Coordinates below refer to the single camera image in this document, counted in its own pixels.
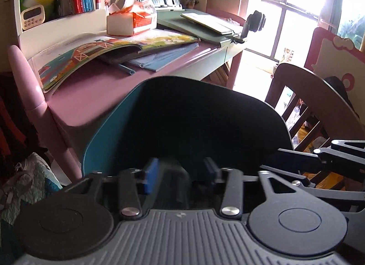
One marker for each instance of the pink study desk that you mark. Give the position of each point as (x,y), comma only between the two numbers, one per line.
(67,118)

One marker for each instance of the dark wooden chair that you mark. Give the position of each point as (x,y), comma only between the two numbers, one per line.
(334,115)

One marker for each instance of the green book stand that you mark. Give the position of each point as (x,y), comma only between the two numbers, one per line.
(209,28)

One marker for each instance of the blue folder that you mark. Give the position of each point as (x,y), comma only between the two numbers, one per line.
(156,62)

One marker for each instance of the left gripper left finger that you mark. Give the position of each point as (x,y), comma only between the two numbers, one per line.
(137,190)

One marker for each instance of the pink white board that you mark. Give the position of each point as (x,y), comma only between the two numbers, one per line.
(331,55)

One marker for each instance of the red black backpack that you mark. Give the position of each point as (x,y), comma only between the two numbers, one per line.
(19,138)

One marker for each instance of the white digital timer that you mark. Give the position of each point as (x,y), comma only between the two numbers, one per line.
(32,17)

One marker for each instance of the colourful open picture book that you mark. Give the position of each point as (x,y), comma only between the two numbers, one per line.
(54,64)

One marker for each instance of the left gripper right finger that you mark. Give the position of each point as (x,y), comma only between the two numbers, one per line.
(226,190)

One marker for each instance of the orange white tissue pack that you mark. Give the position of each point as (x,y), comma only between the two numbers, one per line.
(133,18)

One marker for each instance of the black desk clamp knob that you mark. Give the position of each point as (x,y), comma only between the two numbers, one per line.
(255,22)

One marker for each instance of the teal zigzag quilt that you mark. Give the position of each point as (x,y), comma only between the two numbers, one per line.
(34,180)

